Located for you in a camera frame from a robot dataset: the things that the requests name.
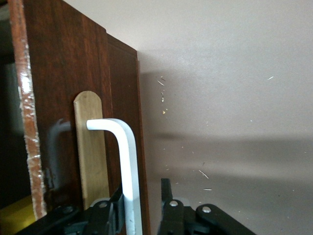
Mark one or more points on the light wood drawer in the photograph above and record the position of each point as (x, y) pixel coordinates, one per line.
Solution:
(61, 73)

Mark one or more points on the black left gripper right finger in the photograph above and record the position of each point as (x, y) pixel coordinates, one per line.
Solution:
(185, 222)

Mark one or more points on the yellow block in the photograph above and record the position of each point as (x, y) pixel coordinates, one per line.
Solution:
(14, 220)

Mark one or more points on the dark wooden cabinet box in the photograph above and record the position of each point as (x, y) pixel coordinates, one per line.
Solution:
(124, 110)

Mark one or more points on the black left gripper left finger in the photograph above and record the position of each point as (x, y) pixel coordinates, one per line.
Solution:
(97, 220)

